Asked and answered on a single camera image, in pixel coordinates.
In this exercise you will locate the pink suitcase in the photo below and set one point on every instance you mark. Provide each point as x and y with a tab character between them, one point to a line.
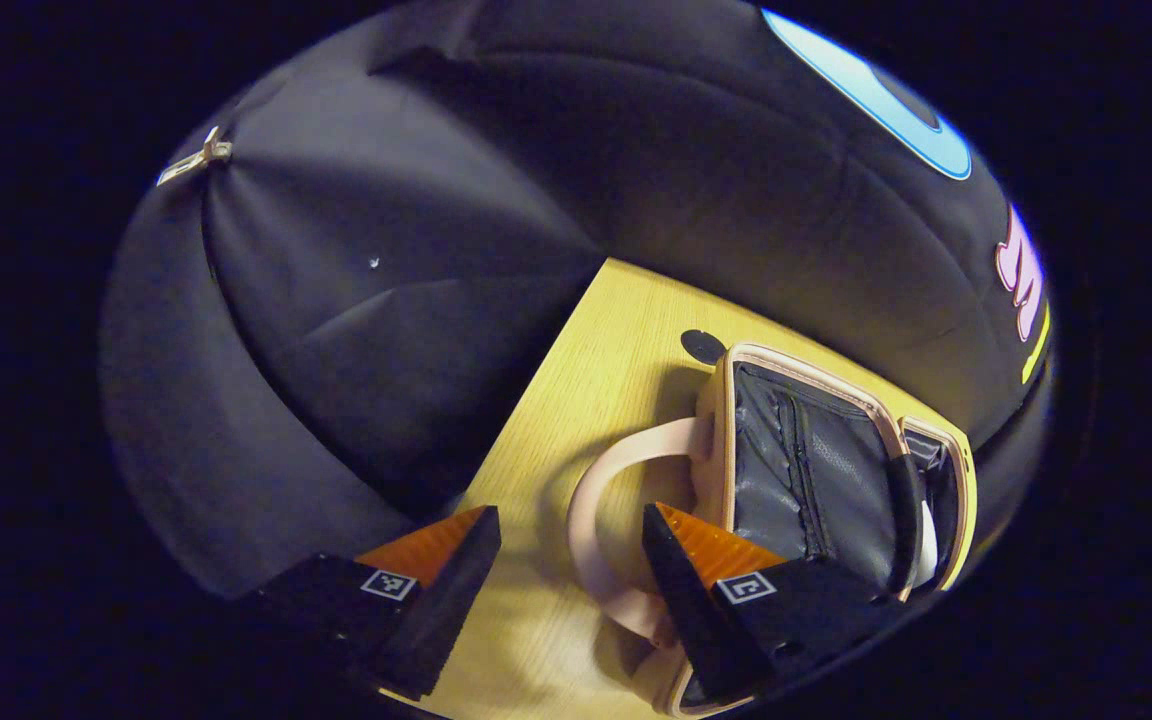
836	470

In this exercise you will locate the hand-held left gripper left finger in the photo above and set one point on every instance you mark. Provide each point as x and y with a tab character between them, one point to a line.
446	610

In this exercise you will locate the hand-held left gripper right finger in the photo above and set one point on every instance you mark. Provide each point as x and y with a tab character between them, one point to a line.
696	620

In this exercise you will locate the black backdrop cloth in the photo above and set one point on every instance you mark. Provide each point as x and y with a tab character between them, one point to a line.
386	350

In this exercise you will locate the metal clip with tag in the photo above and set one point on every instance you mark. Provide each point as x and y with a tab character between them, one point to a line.
194	158

